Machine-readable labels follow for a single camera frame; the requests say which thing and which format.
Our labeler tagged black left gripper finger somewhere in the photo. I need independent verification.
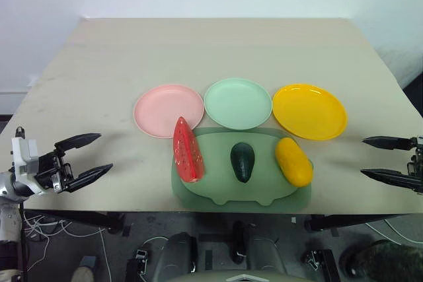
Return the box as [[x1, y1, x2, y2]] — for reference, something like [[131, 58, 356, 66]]
[[67, 163, 114, 194], [54, 133, 102, 157]]

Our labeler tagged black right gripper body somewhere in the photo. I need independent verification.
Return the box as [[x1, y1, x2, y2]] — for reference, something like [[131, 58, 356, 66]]
[[406, 136, 423, 178]]

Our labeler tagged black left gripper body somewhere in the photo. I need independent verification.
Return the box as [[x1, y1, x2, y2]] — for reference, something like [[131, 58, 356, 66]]
[[34, 150, 74, 194]]

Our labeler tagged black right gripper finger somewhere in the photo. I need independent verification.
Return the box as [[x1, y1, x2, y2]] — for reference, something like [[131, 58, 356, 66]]
[[360, 168, 423, 194], [362, 135, 414, 151]]

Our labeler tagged yellow round plate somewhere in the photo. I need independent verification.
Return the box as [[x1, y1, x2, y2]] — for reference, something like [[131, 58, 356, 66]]
[[271, 83, 349, 141]]

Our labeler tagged pink round plate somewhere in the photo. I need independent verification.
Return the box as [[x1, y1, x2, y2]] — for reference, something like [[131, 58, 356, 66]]
[[133, 84, 205, 139]]

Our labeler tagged light green round plate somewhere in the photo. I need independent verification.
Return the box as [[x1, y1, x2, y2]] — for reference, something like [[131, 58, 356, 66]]
[[203, 77, 274, 131]]

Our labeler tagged dark fuzzy green object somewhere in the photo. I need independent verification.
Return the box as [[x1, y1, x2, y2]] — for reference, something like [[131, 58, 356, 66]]
[[339, 239, 423, 282]]

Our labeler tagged yellow mango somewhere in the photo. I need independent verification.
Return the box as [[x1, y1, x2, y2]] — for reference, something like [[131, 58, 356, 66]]
[[274, 137, 314, 188]]

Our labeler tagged grey shoe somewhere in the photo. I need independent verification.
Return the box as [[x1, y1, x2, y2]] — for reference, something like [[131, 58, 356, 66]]
[[70, 256, 100, 282]]

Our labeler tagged black stand foot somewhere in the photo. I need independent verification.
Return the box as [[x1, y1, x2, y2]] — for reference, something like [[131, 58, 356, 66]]
[[303, 248, 342, 282], [124, 248, 151, 277]]

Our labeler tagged red watermelon slice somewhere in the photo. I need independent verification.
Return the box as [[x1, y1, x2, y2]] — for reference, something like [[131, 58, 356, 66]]
[[172, 116, 207, 183]]

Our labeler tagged dark rounded grey shape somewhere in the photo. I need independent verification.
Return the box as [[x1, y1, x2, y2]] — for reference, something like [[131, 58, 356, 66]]
[[247, 236, 292, 273], [154, 232, 200, 281]]

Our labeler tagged green tray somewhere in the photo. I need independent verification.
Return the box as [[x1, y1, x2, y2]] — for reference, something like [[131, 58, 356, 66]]
[[170, 127, 314, 210]]

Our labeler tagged dark green avocado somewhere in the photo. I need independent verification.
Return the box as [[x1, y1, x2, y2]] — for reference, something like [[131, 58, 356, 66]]
[[229, 142, 256, 184]]

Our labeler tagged black table frame bar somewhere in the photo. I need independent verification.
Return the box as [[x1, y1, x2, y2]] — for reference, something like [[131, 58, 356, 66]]
[[304, 213, 406, 232], [24, 209, 126, 234]]

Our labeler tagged white floor cable bundle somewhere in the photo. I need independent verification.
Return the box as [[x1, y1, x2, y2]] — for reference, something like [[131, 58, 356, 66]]
[[22, 214, 112, 273]]

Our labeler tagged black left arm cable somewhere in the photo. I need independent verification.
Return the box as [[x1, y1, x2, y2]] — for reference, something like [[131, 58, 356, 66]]
[[18, 201, 30, 282]]

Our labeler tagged black upright post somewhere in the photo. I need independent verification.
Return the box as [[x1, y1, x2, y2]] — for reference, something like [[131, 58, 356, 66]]
[[229, 220, 249, 265]]

